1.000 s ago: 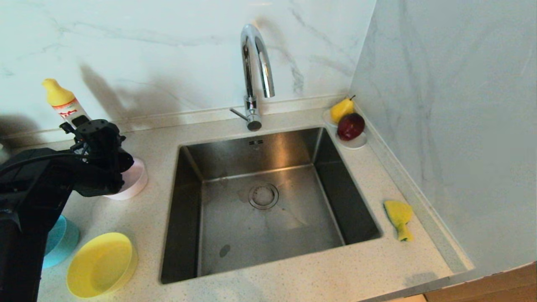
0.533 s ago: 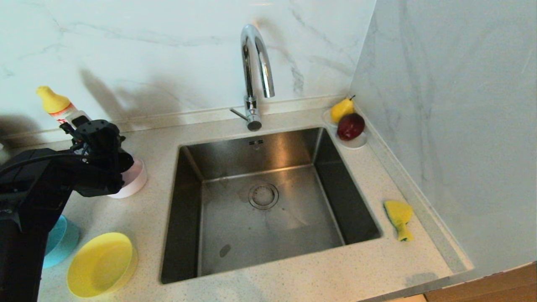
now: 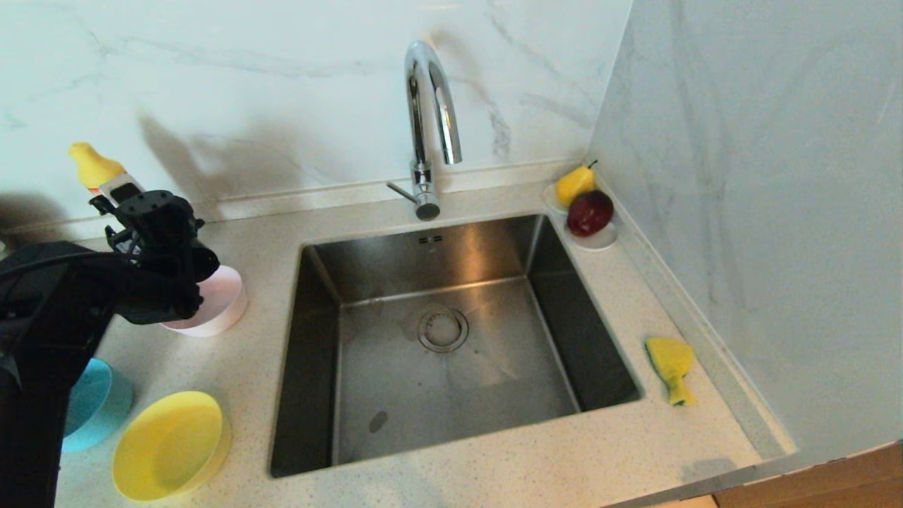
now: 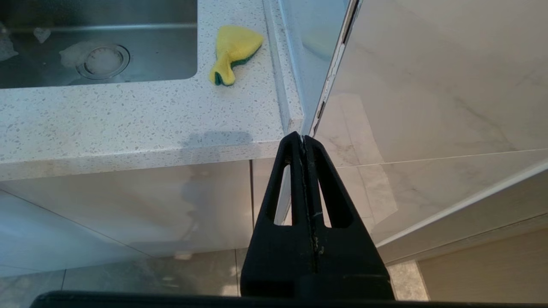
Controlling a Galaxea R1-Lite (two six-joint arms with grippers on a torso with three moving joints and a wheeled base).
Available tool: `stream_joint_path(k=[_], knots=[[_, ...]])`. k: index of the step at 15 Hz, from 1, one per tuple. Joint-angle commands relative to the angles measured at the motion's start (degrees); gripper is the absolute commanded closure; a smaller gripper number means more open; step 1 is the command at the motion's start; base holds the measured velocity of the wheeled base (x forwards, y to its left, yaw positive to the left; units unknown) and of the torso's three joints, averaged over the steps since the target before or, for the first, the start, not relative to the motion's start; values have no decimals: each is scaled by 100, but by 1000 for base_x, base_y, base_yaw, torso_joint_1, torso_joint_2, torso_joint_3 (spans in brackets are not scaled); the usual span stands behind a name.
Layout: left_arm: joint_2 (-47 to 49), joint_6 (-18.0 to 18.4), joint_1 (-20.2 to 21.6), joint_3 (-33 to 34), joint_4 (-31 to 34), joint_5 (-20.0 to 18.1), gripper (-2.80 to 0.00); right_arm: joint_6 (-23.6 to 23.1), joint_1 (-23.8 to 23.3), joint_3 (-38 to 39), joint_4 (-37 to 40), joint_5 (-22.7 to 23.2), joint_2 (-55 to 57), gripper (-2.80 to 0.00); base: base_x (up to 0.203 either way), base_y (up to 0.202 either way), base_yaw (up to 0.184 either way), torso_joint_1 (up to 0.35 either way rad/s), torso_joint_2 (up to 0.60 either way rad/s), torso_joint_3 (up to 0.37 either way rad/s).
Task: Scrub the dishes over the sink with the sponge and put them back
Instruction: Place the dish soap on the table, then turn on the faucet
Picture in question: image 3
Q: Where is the orange dish soap bottle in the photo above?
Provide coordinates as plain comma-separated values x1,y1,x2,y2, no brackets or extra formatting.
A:
68,143,136,200

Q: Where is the stainless steel sink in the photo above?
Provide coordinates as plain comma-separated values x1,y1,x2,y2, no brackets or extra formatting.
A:
269,214,644,479

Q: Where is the round metal sink drain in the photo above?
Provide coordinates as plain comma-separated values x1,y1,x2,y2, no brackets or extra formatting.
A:
418,308,470,353

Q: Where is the yellow green sponge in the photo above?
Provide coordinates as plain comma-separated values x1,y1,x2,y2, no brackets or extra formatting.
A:
645,337,696,407

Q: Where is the pink plastic bowl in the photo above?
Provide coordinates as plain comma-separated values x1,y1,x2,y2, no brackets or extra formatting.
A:
161,265,249,338

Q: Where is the blue plastic bowl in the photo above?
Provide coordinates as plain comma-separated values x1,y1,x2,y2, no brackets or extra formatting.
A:
62,358,135,453

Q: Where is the yellow plastic bowl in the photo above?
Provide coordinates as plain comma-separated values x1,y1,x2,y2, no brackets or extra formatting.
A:
111,392,231,503

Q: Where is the chrome gooseneck faucet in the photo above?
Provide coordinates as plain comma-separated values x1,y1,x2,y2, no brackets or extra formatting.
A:
386,40,463,222

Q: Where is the yellow pear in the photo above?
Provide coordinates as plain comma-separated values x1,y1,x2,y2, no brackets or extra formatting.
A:
555,160,598,209

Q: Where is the dark red apple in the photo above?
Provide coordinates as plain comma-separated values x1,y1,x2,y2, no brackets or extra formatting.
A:
566,190,614,238

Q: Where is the small white saucer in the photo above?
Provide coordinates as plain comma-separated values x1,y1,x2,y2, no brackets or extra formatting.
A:
564,222,618,253

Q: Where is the left wrist camera unit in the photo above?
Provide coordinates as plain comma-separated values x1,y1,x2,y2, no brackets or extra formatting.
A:
88,176,195,238

